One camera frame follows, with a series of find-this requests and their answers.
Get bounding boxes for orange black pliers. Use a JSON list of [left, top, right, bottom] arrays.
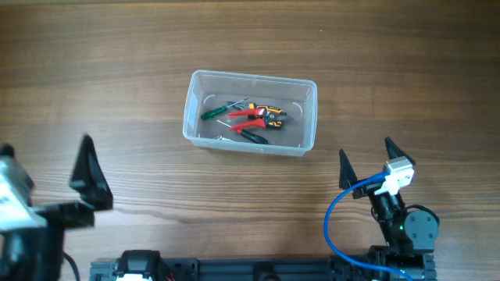
[[227, 100, 288, 131]]

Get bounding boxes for silver metal wrench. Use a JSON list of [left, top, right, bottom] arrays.
[[213, 135, 233, 141]]

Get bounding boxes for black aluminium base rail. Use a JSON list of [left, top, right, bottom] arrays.
[[89, 256, 438, 281]]

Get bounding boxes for red handled pruning shears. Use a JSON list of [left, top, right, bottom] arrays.
[[227, 107, 295, 133]]

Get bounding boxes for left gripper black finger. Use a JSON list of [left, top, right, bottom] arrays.
[[1, 144, 34, 203], [70, 134, 113, 211]]

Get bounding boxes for green handled screwdriver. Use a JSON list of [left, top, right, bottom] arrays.
[[200, 98, 248, 120]]

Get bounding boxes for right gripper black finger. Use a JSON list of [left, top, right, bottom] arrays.
[[384, 137, 416, 166], [339, 149, 358, 190]]

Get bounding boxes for clear plastic container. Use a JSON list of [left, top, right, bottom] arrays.
[[183, 70, 318, 157]]

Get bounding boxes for black red handled screwdriver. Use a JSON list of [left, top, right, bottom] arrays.
[[218, 119, 268, 144]]

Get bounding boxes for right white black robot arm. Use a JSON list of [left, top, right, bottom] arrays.
[[339, 137, 441, 280]]

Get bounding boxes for right blue cable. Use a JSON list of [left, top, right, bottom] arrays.
[[323, 170, 415, 281]]

